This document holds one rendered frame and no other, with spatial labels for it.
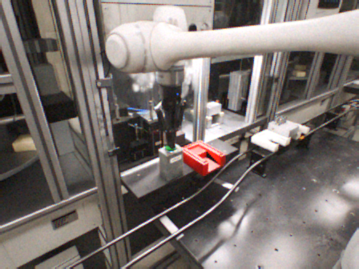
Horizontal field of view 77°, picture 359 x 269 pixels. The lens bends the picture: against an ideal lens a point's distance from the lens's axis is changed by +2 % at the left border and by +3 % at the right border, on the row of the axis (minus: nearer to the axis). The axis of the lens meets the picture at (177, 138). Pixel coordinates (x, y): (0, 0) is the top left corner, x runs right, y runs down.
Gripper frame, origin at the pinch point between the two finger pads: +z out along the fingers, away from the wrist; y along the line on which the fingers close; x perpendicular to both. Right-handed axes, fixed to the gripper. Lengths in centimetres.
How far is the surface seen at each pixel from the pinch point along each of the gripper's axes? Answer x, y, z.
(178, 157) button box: 3.0, -0.9, 6.9
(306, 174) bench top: 21, -78, 39
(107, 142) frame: -10.6, 19.6, -0.3
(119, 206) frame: -11.1, 18.9, 30.8
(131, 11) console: -9.5, 6.8, -40.1
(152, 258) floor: -29, -4, 107
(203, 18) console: -9.6, -22.0, -38.5
